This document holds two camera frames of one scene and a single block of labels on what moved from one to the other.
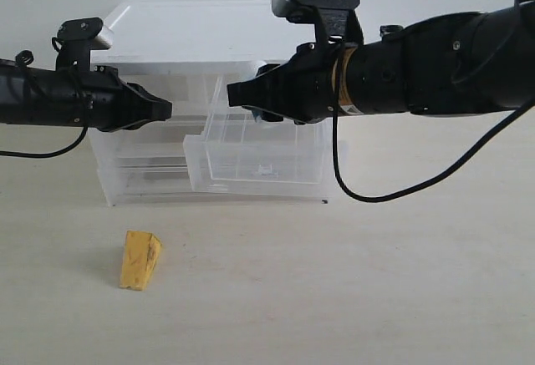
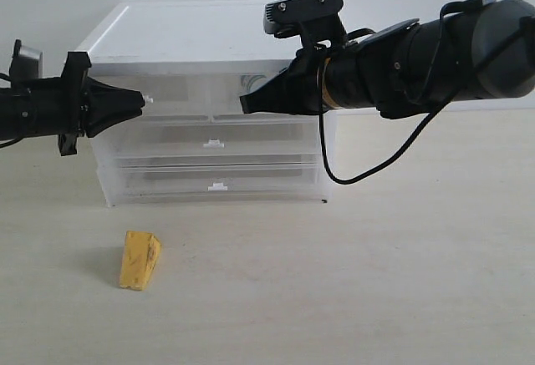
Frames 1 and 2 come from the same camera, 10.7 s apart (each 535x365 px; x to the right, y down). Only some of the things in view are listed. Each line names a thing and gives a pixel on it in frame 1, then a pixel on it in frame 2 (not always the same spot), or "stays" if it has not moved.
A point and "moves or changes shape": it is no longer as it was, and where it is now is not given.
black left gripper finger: [142, 108] to [108, 102]
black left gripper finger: [132, 123] to [100, 114]
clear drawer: [236, 154] moves or changes shape
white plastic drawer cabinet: [189, 53] stays
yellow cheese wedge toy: [141, 254] stays
